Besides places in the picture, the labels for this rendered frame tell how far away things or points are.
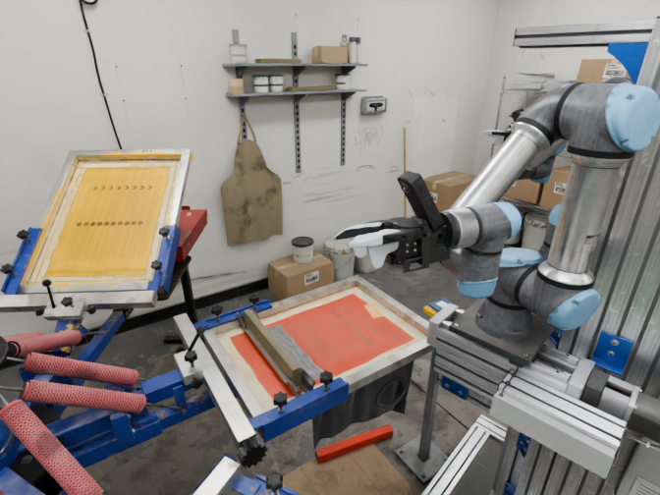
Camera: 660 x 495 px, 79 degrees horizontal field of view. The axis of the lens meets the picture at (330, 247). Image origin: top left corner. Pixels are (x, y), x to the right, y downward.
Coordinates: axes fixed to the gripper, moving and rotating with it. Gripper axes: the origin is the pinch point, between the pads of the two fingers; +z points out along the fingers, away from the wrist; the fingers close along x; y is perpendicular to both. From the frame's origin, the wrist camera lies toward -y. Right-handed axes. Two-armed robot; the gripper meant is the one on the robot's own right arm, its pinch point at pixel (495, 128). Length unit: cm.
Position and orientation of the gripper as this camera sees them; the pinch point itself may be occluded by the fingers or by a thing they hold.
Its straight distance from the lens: 204.4
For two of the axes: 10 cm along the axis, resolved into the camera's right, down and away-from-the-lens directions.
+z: -3.6, -3.9, 8.5
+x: 9.2, -2.7, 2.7
